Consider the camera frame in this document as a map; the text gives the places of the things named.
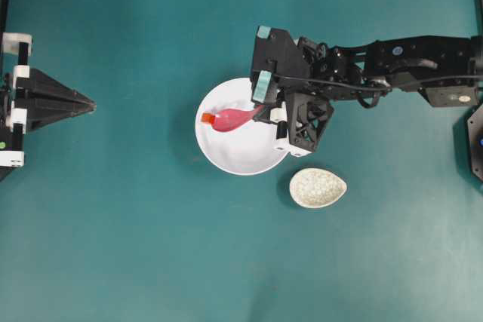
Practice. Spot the white round bowl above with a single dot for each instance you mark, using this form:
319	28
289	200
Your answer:
246	151

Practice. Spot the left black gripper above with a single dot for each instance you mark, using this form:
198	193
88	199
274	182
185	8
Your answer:
19	117

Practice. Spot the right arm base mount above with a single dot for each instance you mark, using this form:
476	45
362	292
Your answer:
474	137

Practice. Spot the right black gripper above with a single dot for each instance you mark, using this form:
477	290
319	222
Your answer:
282	80

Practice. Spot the pink plastic soup spoon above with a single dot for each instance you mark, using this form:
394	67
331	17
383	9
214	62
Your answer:
231	119

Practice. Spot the speckled ceramic spoon rest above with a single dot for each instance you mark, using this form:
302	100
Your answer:
315	188

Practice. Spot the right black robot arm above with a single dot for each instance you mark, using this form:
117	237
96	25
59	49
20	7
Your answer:
445	71

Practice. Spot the green table mat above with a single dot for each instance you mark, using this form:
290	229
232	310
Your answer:
118	216

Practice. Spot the small red block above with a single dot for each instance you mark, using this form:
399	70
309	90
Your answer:
208	118

